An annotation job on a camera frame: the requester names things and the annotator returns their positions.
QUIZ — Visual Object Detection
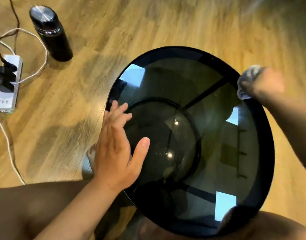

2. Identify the dark brown cable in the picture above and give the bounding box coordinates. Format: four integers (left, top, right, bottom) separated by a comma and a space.
0, 0, 20, 63

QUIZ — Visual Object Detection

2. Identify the person's right forearm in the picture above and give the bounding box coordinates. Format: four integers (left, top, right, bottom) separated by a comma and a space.
261, 91, 306, 177

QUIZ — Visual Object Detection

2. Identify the black plug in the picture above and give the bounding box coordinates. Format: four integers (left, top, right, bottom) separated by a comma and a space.
2, 59, 19, 73

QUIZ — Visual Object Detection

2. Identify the person's right leg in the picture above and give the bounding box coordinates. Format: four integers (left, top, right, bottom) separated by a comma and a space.
219, 206, 306, 240

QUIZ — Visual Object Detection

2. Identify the person's right hand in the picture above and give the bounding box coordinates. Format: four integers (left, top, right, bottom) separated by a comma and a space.
239, 67, 286, 105

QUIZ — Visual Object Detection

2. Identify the round black glass side table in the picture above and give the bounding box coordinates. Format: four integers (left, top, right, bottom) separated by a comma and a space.
105, 46, 275, 239

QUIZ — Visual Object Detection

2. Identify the person's left forearm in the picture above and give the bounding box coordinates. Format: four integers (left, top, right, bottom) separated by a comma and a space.
34, 179, 124, 240

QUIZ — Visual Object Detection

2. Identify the person's leg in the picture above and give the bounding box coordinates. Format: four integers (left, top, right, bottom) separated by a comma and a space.
219, 206, 306, 240
0, 179, 98, 240

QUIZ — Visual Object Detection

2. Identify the person's left foot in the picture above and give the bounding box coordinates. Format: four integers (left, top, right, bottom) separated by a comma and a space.
87, 143, 97, 173

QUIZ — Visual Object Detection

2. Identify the black power adapter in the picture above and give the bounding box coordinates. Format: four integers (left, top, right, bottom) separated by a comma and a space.
0, 64, 17, 82
0, 77, 15, 93

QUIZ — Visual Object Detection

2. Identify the black insulated bottle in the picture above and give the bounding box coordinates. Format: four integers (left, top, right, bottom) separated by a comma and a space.
29, 5, 73, 62

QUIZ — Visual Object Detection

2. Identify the white power strip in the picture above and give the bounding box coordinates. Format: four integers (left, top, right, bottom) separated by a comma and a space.
0, 54, 24, 114

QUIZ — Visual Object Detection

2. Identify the white power strip cord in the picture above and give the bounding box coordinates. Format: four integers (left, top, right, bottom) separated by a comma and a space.
0, 114, 26, 185

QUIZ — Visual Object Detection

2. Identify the person's left hand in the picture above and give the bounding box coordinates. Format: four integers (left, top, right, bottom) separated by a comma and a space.
92, 100, 151, 192

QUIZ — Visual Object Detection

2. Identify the grey cleaning cloth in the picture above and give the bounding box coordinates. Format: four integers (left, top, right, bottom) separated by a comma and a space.
237, 64, 266, 100

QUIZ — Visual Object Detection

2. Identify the white charging cable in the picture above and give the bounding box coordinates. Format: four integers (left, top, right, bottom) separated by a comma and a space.
0, 28, 48, 85

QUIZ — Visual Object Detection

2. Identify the person's left leg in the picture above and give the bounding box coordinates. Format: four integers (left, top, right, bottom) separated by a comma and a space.
0, 179, 98, 240

